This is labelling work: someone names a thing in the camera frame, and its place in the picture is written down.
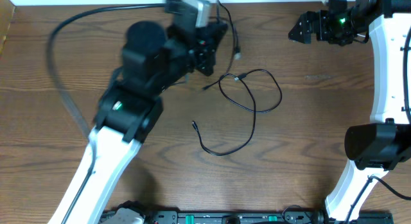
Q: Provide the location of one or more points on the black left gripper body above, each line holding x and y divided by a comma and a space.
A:
205, 51

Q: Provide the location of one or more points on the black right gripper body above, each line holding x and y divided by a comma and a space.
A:
336, 29

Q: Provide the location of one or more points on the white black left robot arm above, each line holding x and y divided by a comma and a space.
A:
154, 58

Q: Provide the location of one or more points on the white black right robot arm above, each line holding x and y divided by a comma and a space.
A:
378, 147

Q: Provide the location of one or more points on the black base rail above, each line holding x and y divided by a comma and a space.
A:
135, 212

